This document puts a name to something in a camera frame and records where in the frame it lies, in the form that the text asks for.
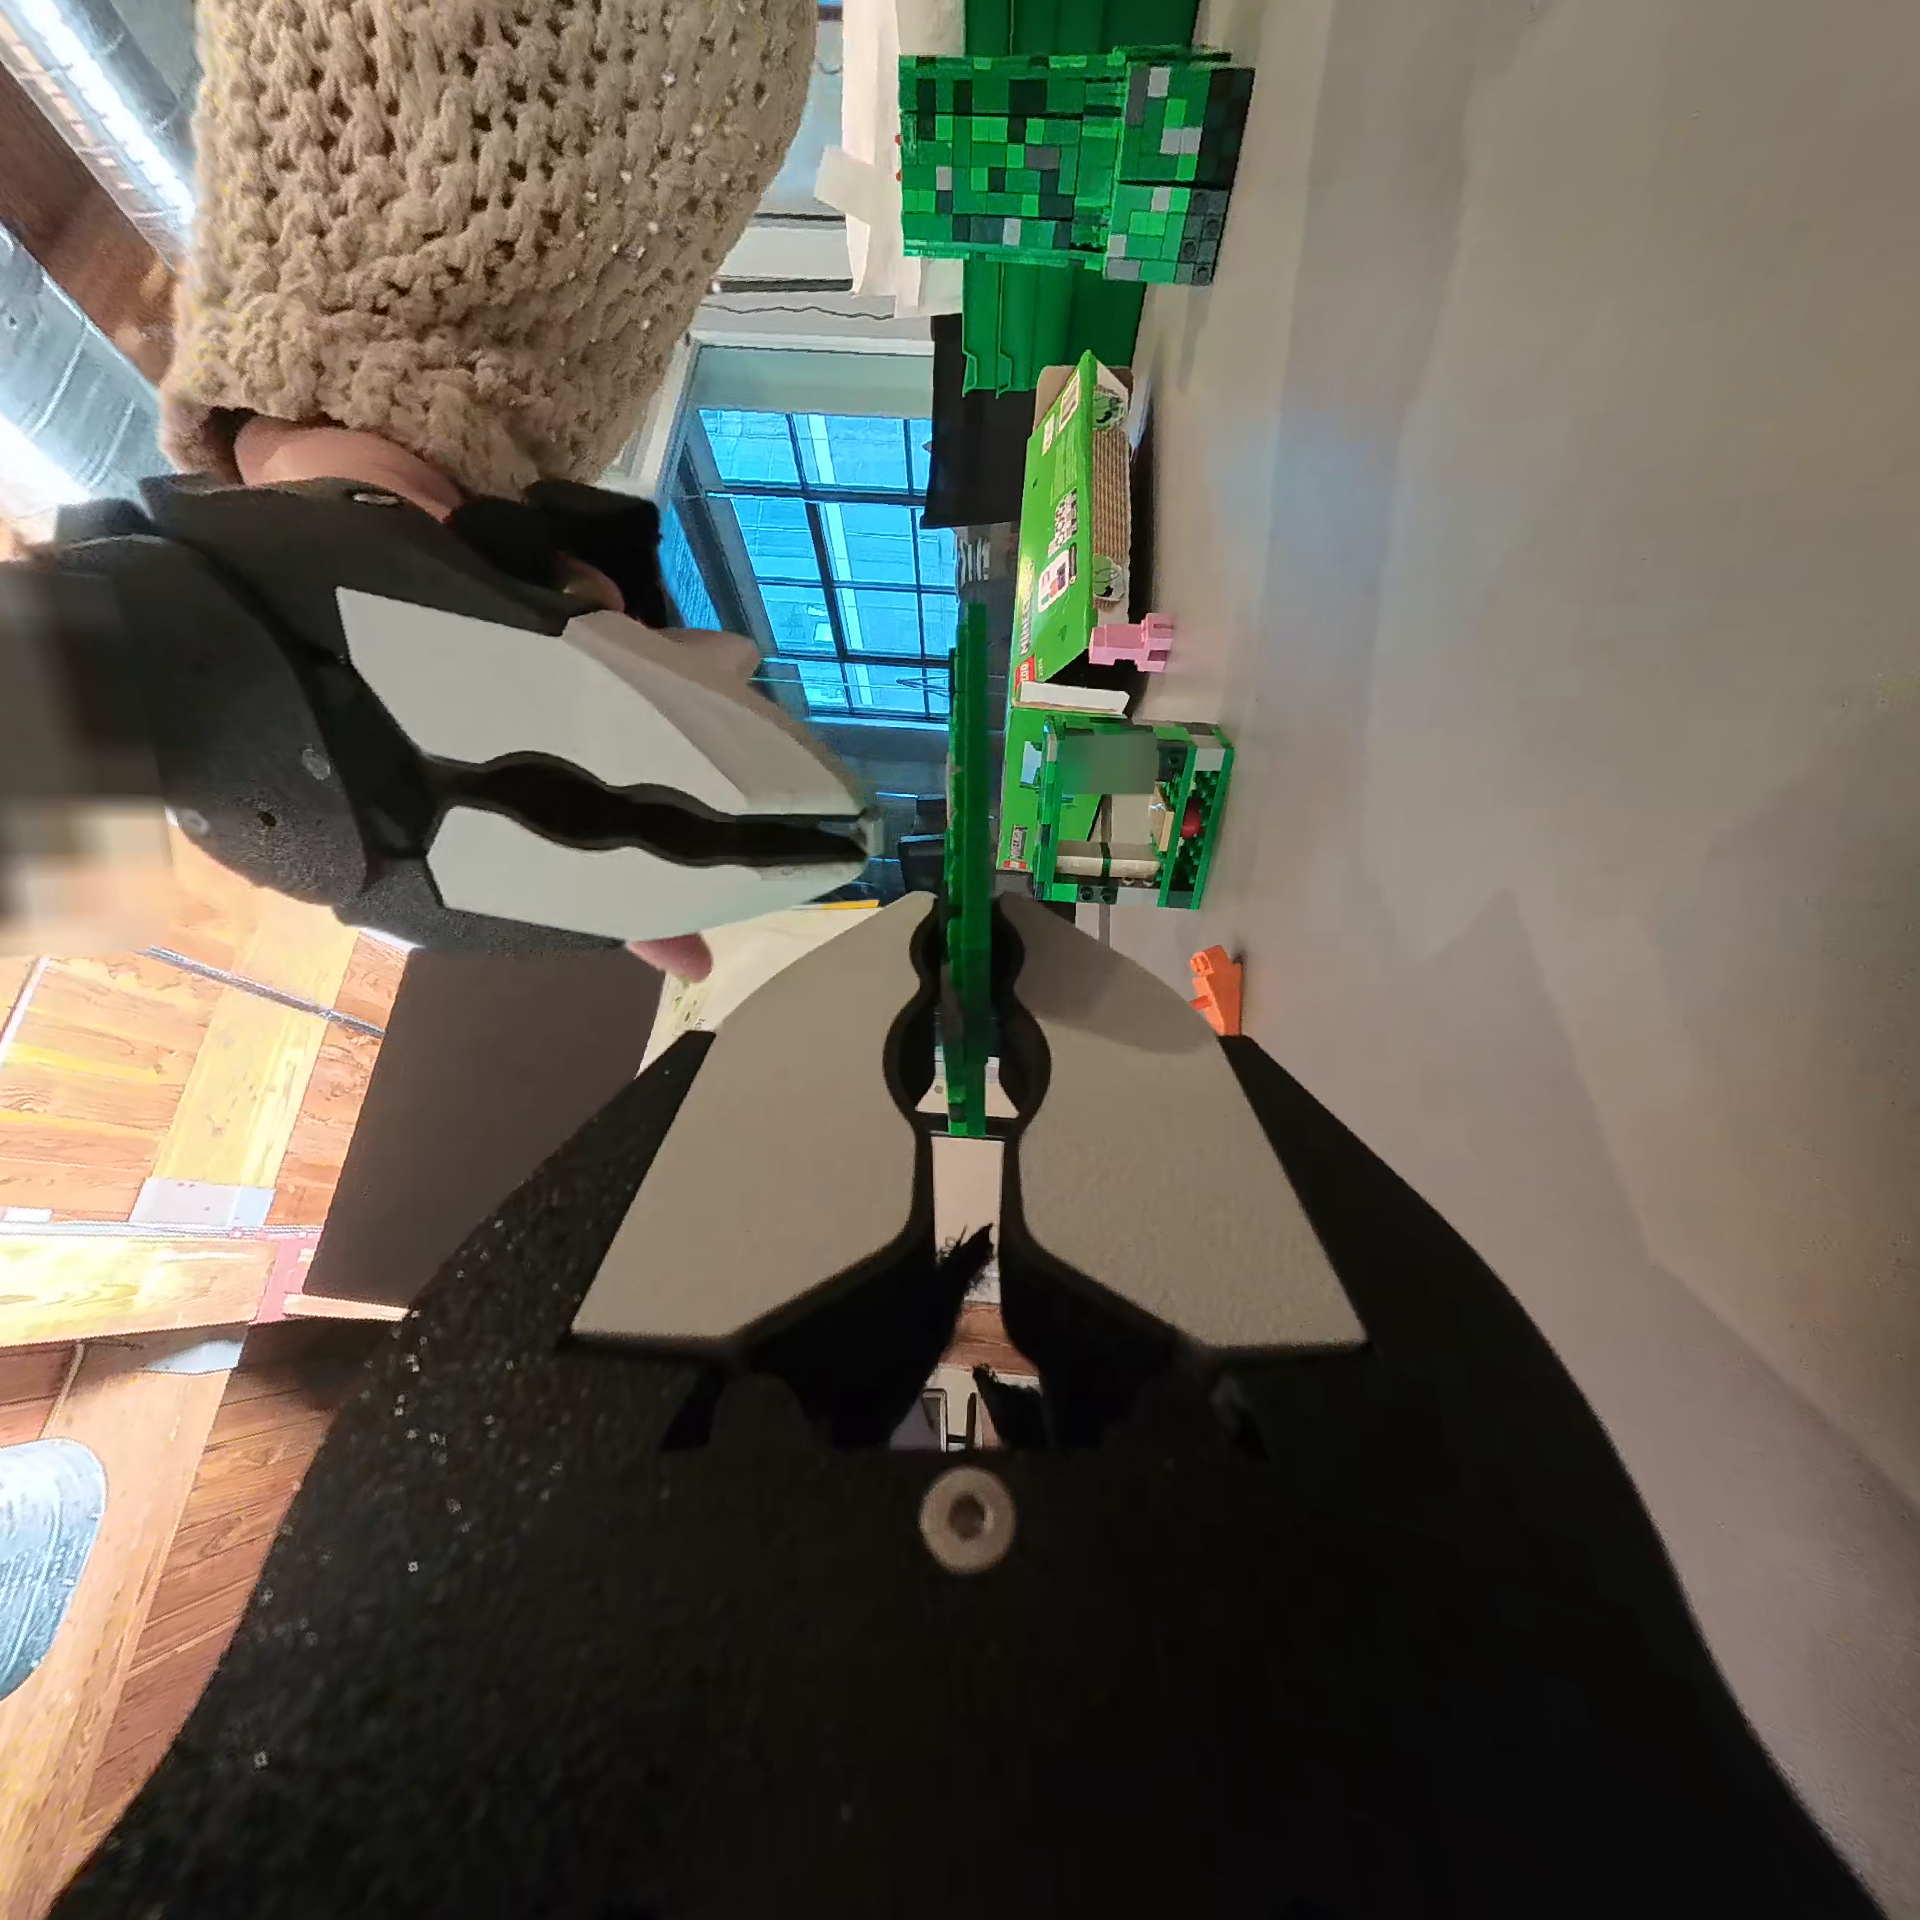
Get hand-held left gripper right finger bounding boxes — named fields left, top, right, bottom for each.
left=992, top=895, right=1368, bottom=1367

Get ceiling strip light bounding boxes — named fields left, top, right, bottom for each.
left=0, top=0, right=200, bottom=230

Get white paper sheet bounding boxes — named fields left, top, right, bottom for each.
left=813, top=0, right=981, bottom=303

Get small green lego house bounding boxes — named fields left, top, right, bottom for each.
left=997, top=708, right=1236, bottom=911

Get paned window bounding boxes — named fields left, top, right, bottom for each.
left=656, top=335, right=965, bottom=755

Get person's right hand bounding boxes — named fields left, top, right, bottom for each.
left=224, top=407, right=714, bottom=986

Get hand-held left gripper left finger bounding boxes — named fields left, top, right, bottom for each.
left=568, top=895, right=946, bottom=1373

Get green lego box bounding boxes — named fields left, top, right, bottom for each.
left=1007, top=350, right=1138, bottom=687

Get green lego base plate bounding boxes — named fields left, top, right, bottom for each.
left=937, top=599, right=1010, bottom=1137

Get black box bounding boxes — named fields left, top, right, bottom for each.
left=919, top=310, right=1039, bottom=530

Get white box green dots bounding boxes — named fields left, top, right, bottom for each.
left=701, top=901, right=888, bottom=1039

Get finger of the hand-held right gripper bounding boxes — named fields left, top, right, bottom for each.
left=334, top=586, right=881, bottom=842
left=426, top=780, right=874, bottom=946

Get grey metal duct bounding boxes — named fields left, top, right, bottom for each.
left=0, top=1437, right=111, bottom=1700

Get green creeper lego figure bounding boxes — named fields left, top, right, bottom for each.
left=896, top=49, right=1258, bottom=290

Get spiral metal duct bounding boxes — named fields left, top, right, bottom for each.
left=0, top=221, right=169, bottom=501

